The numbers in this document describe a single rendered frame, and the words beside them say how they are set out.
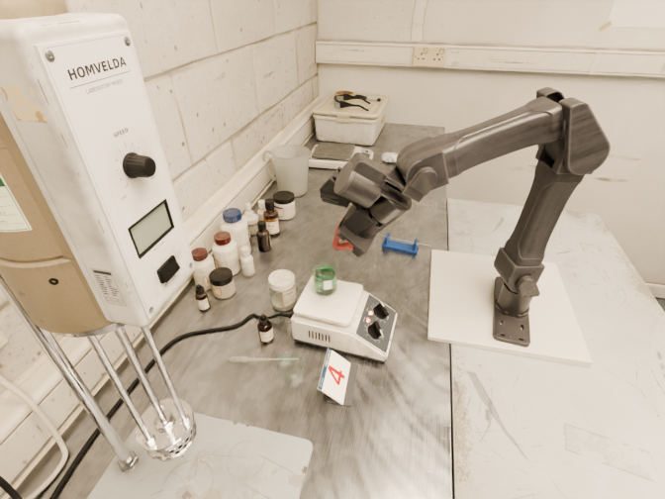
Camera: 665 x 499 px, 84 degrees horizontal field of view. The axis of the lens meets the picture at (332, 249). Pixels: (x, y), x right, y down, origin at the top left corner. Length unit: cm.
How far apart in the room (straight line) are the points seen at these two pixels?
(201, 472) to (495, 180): 196
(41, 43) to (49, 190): 8
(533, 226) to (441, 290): 28
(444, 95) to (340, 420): 170
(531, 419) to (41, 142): 76
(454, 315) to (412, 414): 26
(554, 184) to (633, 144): 163
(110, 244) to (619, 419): 82
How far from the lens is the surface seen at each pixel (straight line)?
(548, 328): 93
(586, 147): 69
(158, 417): 53
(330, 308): 75
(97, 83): 26
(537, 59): 205
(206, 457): 70
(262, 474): 67
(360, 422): 71
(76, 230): 28
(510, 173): 225
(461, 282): 97
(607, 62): 212
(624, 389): 92
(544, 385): 84
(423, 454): 70
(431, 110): 209
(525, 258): 80
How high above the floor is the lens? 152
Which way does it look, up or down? 36 degrees down
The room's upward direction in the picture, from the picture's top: straight up
